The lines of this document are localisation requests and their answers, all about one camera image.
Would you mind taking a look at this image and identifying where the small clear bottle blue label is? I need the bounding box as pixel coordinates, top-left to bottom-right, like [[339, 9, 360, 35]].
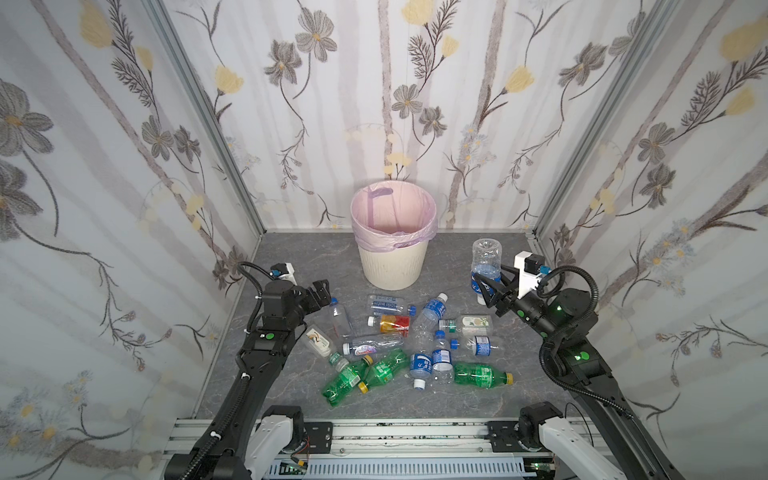
[[449, 335, 503, 357]]

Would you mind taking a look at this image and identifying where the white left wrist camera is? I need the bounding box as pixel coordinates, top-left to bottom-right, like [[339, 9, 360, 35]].
[[270, 262, 297, 285]]

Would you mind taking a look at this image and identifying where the green bottle yellow cap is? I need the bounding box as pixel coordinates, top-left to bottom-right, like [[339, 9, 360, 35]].
[[454, 362, 514, 389]]

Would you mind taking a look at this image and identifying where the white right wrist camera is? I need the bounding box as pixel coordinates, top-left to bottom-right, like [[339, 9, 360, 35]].
[[513, 251, 550, 299]]

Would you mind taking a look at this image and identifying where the aluminium mounting rail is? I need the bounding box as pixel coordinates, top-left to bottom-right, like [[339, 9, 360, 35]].
[[158, 418, 655, 463]]

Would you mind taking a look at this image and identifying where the clear bottle blue cap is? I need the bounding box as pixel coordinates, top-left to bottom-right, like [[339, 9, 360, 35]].
[[329, 297, 355, 339], [367, 294, 417, 317], [432, 330, 454, 387]]

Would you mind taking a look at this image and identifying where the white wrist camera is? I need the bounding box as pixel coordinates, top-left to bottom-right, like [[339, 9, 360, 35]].
[[513, 251, 550, 299], [270, 262, 297, 285]]

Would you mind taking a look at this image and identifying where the cream plastic waste bin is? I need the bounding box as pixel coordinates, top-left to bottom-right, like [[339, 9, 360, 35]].
[[350, 180, 439, 292]]

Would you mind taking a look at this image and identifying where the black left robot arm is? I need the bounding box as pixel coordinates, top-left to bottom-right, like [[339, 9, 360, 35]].
[[163, 261, 331, 479]]

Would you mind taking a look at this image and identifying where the clear bottle white label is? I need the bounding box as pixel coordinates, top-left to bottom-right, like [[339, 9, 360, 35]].
[[301, 325, 349, 372]]

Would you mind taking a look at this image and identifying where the clear bottle green cap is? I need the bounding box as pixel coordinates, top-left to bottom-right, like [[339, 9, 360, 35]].
[[438, 315, 493, 336]]

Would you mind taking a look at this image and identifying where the clear bottle blue cap upright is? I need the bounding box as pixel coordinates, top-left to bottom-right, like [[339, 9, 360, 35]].
[[432, 330, 454, 387]]

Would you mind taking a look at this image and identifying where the clear bottle blue cap flat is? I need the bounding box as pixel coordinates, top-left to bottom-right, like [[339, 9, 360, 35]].
[[367, 294, 417, 317]]

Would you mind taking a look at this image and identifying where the clear bottle white cap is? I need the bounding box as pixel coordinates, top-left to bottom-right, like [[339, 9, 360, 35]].
[[409, 345, 433, 391]]

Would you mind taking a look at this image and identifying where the clear bottle purple label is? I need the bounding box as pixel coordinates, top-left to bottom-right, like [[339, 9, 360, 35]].
[[342, 333, 405, 357]]

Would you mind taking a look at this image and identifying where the pink bin liner bag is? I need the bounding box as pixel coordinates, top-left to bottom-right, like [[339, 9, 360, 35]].
[[350, 180, 438, 253]]

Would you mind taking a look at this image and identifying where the orange red drink bottle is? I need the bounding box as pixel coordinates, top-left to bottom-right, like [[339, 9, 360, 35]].
[[367, 315, 411, 337]]

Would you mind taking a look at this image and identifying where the white cable duct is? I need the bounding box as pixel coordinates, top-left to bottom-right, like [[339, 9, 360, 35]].
[[263, 457, 536, 479]]

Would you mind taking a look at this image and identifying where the tall clear bottle blue label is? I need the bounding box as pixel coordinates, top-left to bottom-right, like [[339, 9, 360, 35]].
[[409, 293, 448, 353]]

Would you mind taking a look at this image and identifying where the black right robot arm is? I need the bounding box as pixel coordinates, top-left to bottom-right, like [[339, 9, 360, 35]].
[[472, 262, 682, 479]]

